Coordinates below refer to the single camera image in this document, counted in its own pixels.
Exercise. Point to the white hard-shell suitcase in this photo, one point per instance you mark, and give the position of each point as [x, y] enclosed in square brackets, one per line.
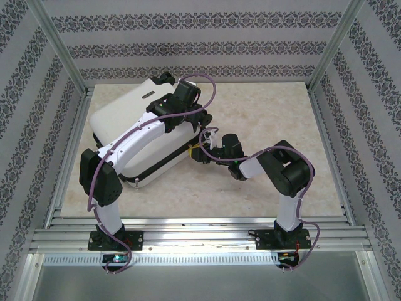
[119, 116]

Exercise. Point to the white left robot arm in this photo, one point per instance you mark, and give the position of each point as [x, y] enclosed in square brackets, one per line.
[134, 141]

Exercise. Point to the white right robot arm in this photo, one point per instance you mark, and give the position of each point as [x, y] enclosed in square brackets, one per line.
[288, 175]

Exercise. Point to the small circuit board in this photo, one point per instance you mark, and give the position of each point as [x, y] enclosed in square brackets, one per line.
[286, 257]
[116, 258]

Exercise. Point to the grey metal panel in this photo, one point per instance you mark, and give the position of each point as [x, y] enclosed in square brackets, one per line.
[200, 282]

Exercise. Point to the aluminium mounting rail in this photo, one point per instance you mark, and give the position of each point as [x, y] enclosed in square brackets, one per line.
[200, 233]

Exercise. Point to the aluminium side rail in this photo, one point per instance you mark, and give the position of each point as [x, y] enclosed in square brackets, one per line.
[317, 106]
[71, 138]

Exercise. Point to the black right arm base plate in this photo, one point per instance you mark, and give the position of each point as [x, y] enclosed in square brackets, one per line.
[266, 239]

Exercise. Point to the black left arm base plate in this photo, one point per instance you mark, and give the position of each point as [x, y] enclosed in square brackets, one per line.
[138, 239]

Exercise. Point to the aluminium corner post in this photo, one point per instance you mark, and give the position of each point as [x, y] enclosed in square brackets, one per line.
[58, 40]
[336, 40]

